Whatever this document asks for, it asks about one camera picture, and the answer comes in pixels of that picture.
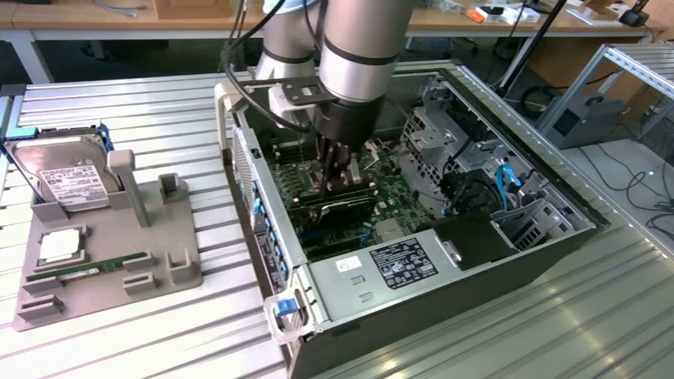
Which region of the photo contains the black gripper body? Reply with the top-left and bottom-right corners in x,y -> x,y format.
314,97 -> 388,154

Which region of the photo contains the graphics card with black fan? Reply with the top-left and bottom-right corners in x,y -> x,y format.
294,193 -> 380,231

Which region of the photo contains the CPU socket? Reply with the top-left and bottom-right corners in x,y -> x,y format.
302,159 -> 326,190

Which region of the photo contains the black RAM slot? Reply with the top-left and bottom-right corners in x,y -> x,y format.
273,142 -> 318,157
277,149 -> 318,166

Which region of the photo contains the dark RAM stick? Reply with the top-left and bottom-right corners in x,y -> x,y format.
298,187 -> 378,208

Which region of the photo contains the green motherboard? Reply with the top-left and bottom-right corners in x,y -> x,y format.
268,137 -> 438,264

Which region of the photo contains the silver drive cage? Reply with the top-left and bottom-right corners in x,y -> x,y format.
398,105 -> 462,194

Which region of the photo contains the black expansion slot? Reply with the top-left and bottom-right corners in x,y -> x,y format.
305,236 -> 365,256

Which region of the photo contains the black plastic shroud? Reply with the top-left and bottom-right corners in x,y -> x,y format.
416,216 -> 521,272

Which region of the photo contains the grey power supply unit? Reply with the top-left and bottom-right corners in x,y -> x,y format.
308,231 -> 465,323

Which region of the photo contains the silver disk bay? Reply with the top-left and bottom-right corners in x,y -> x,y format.
492,196 -> 581,253

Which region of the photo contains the black tripod pole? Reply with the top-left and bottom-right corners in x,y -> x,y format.
497,0 -> 572,91

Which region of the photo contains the black open PC case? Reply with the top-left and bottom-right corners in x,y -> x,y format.
213,65 -> 612,379

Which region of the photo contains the grey machine box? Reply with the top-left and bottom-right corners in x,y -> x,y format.
548,94 -> 643,150

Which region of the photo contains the green RAM stick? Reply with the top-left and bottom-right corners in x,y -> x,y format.
26,252 -> 147,282

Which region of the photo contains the grey parts rack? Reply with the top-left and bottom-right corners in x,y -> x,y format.
11,148 -> 206,332

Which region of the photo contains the silver hard disk drive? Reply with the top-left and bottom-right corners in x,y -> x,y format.
5,136 -> 121,206

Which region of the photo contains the white flat box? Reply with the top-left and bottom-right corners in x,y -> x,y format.
566,6 -> 627,27

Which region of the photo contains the silver CPU chip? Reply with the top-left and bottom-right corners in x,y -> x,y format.
39,231 -> 85,261

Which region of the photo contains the wooden desk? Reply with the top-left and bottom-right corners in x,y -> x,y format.
0,0 -> 668,84

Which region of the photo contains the hard drive in blue caddy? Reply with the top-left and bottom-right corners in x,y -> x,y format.
3,121 -> 117,169

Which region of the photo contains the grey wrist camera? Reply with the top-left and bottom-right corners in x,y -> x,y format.
268,77 -> 338,131

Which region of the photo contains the black camera cable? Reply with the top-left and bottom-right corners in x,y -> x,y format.
221,0 -> 313,133

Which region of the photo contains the black wire bundle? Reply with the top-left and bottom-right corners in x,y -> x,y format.
441,169 -> 501,217

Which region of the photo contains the blue wire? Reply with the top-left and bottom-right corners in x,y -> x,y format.
494,163 -> 524,216

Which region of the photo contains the clear plastic case handle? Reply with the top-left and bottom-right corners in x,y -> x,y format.
262,290 -> 313,343

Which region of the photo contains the grey network cable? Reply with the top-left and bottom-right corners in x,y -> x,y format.
93,0 -> 153,17

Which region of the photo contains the black floor cable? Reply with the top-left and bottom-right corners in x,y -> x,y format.
595,145 -> 674,238

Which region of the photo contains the aluminium profile frame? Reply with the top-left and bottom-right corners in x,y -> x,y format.
536,42 -> 674,141

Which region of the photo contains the black camera stand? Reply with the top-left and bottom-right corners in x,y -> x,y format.
619,0 -> 653,28

